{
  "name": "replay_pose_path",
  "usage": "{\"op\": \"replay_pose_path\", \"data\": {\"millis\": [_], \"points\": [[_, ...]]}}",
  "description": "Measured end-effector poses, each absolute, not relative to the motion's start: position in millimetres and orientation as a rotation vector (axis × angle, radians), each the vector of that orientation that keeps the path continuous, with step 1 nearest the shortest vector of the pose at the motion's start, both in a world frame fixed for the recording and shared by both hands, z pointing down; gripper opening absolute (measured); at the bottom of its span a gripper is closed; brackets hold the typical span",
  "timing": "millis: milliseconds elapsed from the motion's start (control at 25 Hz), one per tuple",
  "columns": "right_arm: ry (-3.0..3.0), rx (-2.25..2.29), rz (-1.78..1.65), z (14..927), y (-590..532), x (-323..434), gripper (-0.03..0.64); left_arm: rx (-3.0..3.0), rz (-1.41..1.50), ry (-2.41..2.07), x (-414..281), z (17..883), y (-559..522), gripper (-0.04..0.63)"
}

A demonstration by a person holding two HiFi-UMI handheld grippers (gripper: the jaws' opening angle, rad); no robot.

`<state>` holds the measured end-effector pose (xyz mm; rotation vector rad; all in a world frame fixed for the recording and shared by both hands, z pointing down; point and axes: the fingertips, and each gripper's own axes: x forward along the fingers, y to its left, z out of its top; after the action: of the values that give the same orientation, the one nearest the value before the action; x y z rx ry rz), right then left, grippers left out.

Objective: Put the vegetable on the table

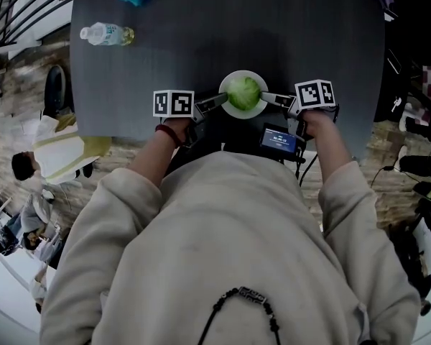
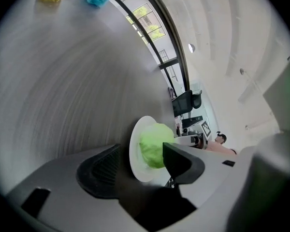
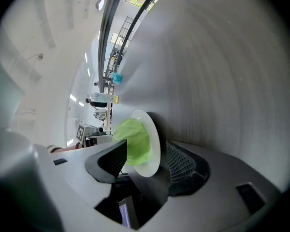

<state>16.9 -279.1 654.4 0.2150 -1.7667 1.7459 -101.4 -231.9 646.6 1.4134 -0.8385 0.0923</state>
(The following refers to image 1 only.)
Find green cabbage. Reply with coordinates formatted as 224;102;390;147
226;76;261;110

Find black device cable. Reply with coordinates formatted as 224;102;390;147
296;152;319;190

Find person's right forearm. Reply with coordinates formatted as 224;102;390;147
307;110;358;196

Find black smartphone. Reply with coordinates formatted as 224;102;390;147
386;48;403;75

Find black device with screen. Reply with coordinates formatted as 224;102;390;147
260;122;299;156

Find grey table top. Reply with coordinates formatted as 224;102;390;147
68;0;386;163

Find clear plastic bottle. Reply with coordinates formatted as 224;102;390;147
79;22;136;47

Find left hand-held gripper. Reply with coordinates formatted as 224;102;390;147
152;89;228;149

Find person's right hand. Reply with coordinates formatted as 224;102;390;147
303;110;326;139

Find black bag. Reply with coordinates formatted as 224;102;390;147
375;48;416;124

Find red bracelet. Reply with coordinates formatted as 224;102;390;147
154;123;183;149

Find white round plate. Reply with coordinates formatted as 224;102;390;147
218;70;268;119

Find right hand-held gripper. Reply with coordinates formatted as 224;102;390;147
260;79;340;142

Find person's left forearm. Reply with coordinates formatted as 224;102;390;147
129;119;193;190

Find black bead necklace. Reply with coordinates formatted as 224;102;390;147
197;285;283;345

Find black stair railing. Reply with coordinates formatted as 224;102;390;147
0;0;76;50

